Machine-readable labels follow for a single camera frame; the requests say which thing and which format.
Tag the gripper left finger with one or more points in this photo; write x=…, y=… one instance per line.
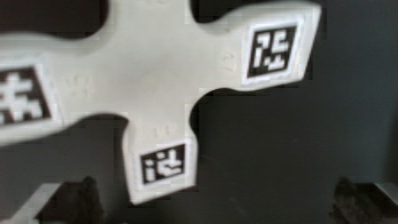
x=65, y=203

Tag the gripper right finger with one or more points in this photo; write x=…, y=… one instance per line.
x=365, y=203

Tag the white cross-shaped table base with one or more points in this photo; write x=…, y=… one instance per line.
x=138, y=72

